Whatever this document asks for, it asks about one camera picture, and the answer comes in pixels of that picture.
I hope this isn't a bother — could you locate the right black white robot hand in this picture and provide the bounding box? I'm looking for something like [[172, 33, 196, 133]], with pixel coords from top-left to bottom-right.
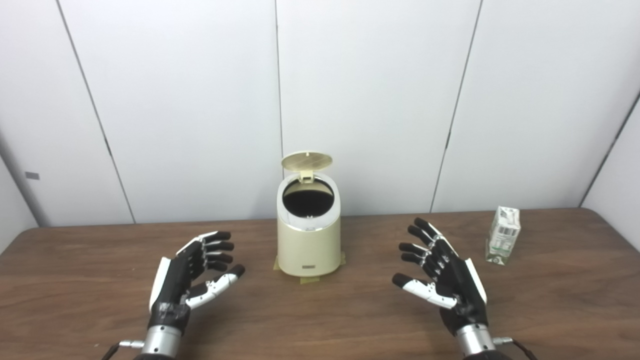
[[391, 217, 489, 337]]

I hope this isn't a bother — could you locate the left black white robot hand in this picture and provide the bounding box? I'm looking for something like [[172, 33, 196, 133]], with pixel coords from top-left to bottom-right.
[[148, 230, 246, 336]]

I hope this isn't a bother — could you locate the white green milk carton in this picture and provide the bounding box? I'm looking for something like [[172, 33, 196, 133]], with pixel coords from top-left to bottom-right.
[[485, 206, 522, 266]]

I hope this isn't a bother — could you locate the cream-colored lidded bin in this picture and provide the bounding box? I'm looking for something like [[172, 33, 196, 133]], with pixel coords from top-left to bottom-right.
[[276, 150, 343, 277]]

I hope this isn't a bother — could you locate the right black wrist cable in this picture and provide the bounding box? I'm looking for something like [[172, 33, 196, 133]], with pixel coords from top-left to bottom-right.
[[492, 337, 538, 360]]

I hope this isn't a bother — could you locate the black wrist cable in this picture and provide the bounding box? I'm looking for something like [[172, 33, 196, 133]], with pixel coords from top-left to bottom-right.
[[101, 340, 146, 360], [492, 337, 538, 360]]

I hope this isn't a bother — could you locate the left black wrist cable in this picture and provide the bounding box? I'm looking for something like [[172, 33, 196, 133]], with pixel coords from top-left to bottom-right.
[[101, 340, 146, 360]]

